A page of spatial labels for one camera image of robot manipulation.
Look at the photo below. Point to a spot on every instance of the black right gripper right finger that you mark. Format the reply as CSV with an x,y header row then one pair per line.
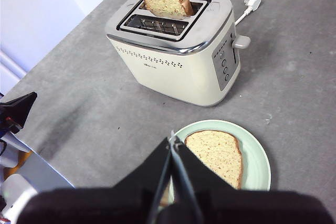
x,y
249,205

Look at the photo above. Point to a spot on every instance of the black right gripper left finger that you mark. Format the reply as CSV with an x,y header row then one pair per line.
x,y
105,205

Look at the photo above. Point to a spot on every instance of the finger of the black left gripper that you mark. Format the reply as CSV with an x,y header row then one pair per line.
x,y
21,108

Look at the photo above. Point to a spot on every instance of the pale green round plate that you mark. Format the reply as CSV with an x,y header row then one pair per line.
x,y
256,161

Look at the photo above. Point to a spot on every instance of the bread slice with brown crust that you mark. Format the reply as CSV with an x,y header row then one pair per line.
x,y
218,155
162,1

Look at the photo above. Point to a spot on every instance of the cream two-slot toaster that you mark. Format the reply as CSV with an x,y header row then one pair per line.
x,y
178,74

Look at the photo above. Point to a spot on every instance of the orange object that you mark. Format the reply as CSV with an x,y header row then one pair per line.
x,y
23,157

